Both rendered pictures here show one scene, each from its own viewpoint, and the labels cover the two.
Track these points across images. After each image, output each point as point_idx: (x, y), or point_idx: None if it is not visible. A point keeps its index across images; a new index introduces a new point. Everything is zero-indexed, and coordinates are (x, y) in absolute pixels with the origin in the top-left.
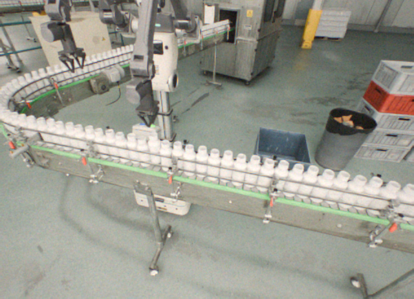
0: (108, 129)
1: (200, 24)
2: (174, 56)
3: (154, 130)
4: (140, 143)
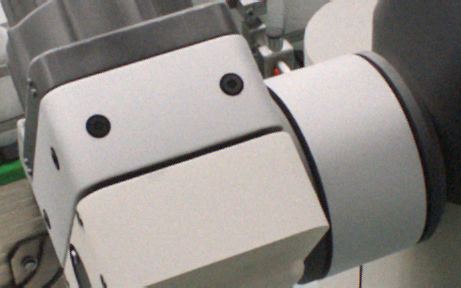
0: (267, 41)
1: (66, 196)
2: (332, 281)
3: (21, 120)
4: None
